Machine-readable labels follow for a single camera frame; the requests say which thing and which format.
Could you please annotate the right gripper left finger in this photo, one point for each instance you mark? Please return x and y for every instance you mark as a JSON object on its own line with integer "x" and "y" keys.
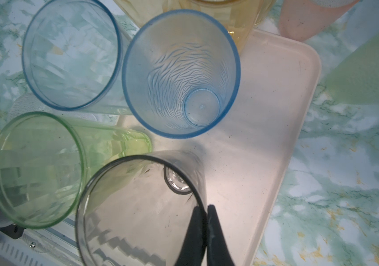
{"x": 193, "y": 247}

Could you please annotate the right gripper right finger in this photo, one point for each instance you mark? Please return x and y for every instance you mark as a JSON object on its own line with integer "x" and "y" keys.
{"x": 217, "y": 250}

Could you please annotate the grey smoky tall glass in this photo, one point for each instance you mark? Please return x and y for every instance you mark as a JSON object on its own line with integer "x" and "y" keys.
{"x": 135, "y": 211}

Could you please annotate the green clear glass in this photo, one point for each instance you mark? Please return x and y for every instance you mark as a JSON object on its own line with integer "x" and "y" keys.
{"x": 47, "y": 160}

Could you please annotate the blue frosted tall glass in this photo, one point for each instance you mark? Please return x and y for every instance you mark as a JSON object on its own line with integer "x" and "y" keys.
{"x": 181, "y": 74}

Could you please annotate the blue clear faceted glass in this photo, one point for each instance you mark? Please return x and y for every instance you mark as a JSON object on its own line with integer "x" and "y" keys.
{"x": 72, "y": 57}

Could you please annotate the amber tall glass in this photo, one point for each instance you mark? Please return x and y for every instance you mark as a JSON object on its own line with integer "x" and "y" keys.
{"x": 142, "y": 11}
{"x": 238, "y": 17}

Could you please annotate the small pink frosted glass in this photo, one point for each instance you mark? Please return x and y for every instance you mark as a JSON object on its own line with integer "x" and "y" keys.
{"x": 302, "y": 19}

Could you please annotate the beige plastic tray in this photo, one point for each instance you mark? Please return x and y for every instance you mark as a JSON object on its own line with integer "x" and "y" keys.
{"x": 247, "y": 153}

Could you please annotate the small clear glass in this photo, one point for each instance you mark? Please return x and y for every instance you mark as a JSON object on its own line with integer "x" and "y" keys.
{"x": 30, "y": 103}

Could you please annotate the green frosted glass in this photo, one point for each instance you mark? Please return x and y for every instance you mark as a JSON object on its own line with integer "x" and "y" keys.
{"x": 356, "y": 79}

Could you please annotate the aluminium front rail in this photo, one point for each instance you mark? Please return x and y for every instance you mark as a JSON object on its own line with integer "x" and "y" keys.
{"x": 54, "y": 246}

